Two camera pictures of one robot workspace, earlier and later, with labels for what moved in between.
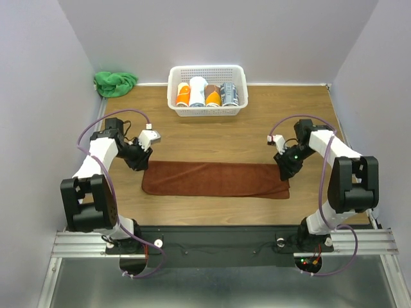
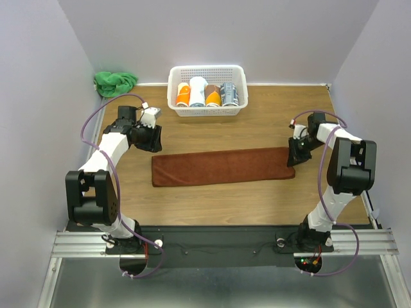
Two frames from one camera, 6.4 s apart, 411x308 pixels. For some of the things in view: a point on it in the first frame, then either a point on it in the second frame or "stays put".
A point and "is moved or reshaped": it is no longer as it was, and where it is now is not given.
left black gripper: [142, 162] to [154, 144]
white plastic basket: [207, 90] stays put
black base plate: [220, 246] stays put
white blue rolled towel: [197, 91] stays put
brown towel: [209, 179] is moved or reshaped
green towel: [113, 85] stays put
